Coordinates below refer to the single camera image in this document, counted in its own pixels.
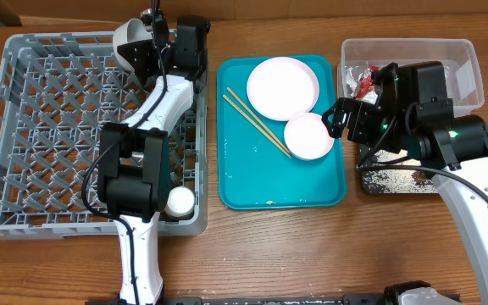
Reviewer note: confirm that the teal plastic tray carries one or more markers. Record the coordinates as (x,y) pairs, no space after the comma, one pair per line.
(253,172)

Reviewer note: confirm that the wooden chopstick upper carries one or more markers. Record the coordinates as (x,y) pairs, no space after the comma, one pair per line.
(236,99)

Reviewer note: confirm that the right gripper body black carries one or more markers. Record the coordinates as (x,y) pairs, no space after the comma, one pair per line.
(350,119)

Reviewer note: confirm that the white cup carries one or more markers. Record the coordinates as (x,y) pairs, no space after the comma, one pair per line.
(180,204)

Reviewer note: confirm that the black waste tray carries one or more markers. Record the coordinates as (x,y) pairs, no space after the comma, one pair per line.
(392,182)

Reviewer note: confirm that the grey plastic dishwasher rack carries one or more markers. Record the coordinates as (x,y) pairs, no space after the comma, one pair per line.
(57,90)

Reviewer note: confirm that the wooden chopstick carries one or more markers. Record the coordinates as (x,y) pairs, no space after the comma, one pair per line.
(236,99)
(256,126)

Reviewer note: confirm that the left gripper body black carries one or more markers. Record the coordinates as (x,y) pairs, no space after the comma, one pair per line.
(155,58)

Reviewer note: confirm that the pink bowl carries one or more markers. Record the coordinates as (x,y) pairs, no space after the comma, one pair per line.
(306,137)

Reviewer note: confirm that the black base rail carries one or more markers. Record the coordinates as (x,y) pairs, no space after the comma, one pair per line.
(348,299)

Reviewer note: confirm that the red snack wrapper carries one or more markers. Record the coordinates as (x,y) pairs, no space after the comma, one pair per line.
(365,90)

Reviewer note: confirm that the clear plastic bin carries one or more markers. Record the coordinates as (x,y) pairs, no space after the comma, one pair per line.
(461,67)

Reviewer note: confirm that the grey bowl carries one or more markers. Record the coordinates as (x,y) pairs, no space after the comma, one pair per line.
(131,31)

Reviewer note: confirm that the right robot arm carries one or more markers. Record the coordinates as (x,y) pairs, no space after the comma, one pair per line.
(452,151)

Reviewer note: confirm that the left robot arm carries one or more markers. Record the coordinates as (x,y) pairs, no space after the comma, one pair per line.
(133,177)

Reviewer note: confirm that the large pink plate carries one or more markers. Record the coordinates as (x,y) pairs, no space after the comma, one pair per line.
(282,87)

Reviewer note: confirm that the wooden chopstick lower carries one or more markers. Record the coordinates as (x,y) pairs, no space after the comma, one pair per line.
(256,126)

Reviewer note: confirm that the rice and food leftovers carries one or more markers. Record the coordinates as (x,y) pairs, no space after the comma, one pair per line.
(396,180)

